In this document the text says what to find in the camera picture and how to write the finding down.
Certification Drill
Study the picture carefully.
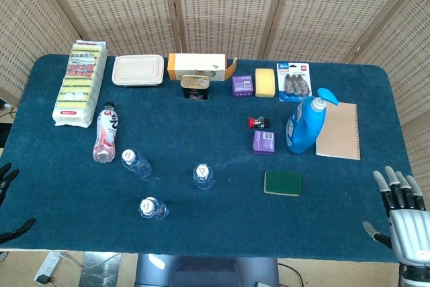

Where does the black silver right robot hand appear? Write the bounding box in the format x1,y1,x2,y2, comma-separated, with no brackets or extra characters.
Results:
361,165,430,266

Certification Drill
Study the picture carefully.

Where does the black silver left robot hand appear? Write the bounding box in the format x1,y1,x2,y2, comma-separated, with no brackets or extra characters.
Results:
0,162,36,244

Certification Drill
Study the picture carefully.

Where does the clear water bottle white cap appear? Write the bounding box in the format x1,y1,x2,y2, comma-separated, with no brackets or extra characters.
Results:
120,148,153,179
191,163,215,191
138,196,170,221

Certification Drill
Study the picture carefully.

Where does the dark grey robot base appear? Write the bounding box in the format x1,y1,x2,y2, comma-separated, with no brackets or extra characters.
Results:
134,253,280,287

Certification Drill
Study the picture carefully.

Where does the white power strip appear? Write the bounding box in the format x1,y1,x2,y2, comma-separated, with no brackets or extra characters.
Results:
33,251,65,284

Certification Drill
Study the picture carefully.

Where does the pink drink bottle black cap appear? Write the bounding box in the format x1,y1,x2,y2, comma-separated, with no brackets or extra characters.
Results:
92,101,122,164

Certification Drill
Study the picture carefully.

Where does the yellow sponge multipack bag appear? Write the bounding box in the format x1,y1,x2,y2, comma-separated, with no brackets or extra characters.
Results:
52,40,108,129

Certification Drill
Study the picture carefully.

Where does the brown spiral notebook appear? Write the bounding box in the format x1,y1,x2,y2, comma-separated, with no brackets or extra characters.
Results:
314,101,362,161

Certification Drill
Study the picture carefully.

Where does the shiny steel table leg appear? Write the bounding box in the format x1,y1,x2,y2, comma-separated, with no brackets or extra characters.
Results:
79,252,122,287

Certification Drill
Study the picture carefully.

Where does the green yellow scouring sponge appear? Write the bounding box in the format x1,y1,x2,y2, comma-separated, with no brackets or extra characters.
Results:
263,169,302,198

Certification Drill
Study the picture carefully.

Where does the blue detergent pump bottle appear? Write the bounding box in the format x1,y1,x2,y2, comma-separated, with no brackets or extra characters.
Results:
285,87,340,155

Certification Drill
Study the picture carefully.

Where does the small purple cardboard box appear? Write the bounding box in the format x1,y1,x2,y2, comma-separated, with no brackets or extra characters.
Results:
251,130,278,156
231,75,255,98

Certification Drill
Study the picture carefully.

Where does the beige lidded food container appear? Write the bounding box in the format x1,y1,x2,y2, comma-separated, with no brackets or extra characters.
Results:
112,54,165,88

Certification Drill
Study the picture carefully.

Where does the red emergency stop button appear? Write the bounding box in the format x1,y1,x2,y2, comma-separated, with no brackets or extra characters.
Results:
247,116,271,130

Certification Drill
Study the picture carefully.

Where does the blue white blister pack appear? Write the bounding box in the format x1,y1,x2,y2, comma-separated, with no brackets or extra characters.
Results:
276,62,312,103

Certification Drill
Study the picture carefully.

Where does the dark blue table cloth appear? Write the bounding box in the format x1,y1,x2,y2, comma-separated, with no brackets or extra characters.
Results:
0,53,423,263

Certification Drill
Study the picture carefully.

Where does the plain yellow sponge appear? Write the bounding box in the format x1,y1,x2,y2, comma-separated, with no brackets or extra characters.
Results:
254,67,277,98

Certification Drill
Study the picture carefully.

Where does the black luncheon meat can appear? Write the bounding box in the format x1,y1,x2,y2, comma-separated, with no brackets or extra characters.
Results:
180,75,211,102

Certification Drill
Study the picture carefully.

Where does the orange white carton box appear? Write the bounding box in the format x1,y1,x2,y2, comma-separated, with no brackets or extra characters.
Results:
167,52,239,82

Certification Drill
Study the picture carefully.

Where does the woven bamboo folding screen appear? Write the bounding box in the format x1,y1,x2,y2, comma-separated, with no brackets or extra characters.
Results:
0,0,430,207

